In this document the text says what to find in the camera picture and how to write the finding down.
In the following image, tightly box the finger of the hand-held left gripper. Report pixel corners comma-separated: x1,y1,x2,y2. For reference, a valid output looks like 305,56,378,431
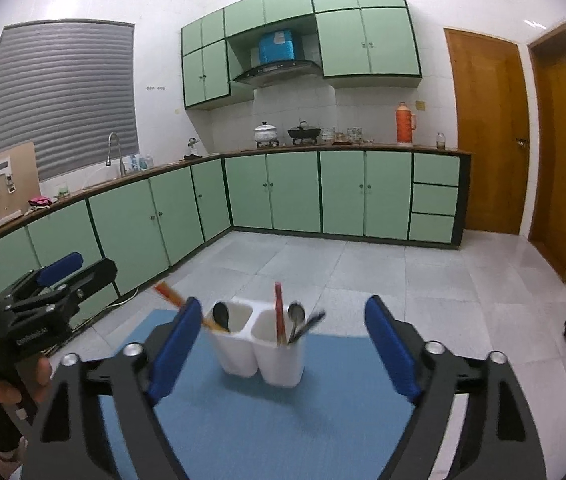
2,258,119,322
0,253,84,312

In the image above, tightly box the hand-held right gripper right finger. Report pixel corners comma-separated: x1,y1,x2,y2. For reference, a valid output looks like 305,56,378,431
364,294,547,480

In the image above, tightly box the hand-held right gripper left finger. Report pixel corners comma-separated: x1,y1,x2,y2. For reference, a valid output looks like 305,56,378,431
22,296,204,480

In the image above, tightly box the red-tipped wooden chopstick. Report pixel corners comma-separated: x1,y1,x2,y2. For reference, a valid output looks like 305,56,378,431
273,282,287,346
157,284,231,335
154,281,230,334

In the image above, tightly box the dark slender utensil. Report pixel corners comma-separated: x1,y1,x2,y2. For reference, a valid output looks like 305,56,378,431
287,311,327,345

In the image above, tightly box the white two-compartment utensil holder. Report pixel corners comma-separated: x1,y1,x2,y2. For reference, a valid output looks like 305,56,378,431
202,298,308,389

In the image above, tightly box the person's left hand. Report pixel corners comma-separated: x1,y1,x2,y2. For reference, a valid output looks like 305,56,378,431
0,351,54,411

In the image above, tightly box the metal spoon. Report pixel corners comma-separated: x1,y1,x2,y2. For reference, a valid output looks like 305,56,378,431
286,301,307,344

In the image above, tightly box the blue mat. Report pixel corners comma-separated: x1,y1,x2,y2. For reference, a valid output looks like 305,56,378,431
97,309,417,480

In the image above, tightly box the brown board with white clips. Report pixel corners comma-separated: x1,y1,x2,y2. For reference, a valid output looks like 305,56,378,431
0,141,42,229

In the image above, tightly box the steel kitchen faucet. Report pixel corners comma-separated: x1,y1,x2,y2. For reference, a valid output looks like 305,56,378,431
104,132,127,177

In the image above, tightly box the green cabinet drawer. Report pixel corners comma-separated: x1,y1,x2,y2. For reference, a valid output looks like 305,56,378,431
412,152,461,187
410,184,459,217
408,213,457,244

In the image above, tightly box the grey window blind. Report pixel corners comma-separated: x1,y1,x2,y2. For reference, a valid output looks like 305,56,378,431
0,20,140,181

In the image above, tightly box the green base cabinet run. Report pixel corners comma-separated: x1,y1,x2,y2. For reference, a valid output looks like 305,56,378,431
0,146,472,322

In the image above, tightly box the white lidded pot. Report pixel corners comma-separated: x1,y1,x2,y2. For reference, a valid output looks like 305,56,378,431
252,120,280,148

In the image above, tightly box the orange thermos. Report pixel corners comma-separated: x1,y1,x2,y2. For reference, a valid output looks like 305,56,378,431
395,101,417,147

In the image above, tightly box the black wok with lid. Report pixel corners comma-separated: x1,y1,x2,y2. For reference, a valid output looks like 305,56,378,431
286,120,323,144

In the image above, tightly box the black range hood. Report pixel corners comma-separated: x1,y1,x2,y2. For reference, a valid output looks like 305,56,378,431
232,59,323,86

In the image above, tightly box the blue hood chimney cover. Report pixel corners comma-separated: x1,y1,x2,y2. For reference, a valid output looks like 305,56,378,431
257,30,297,66

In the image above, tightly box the green cabinet above hood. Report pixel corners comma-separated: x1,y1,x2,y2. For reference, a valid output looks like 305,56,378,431
222,0,317,39

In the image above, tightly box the white cable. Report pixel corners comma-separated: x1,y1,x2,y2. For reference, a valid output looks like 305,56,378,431
112,286,140,307

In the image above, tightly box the green wall cabinet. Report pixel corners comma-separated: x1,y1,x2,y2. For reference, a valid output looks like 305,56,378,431
309,0,423,87
181,9,232,111

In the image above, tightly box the wooden door in frame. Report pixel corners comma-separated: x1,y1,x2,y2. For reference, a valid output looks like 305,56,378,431
526,22,566,284

